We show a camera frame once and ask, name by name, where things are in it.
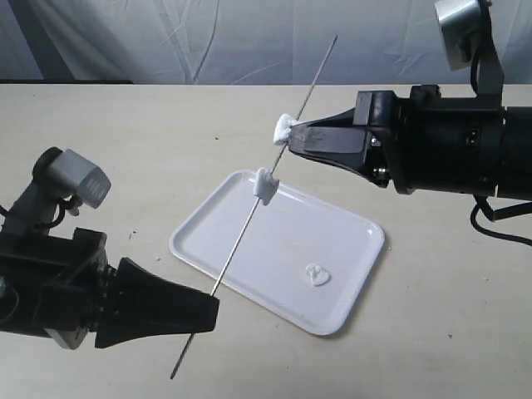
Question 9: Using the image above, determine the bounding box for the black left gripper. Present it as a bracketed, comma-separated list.
[1, 228, 219, 349]

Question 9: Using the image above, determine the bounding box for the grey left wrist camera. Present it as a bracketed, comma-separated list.
[47, 149, 111, 209]

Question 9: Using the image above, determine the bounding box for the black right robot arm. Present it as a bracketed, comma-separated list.
[288, 85, 531, 200]

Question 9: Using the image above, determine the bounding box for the white backdrop curtain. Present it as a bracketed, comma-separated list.
[0, 0, 532, 86]

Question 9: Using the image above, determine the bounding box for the white plastic tray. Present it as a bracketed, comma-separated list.
[169, 170, 386, 336]

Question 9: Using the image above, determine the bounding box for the thin metal skewer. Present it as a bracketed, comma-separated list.
[170, 34, 338, 368]

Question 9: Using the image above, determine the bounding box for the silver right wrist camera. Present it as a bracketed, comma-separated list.
[434, 0, 492, 71]

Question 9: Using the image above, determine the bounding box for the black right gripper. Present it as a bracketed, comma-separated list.
[288, 85, 504, 196]

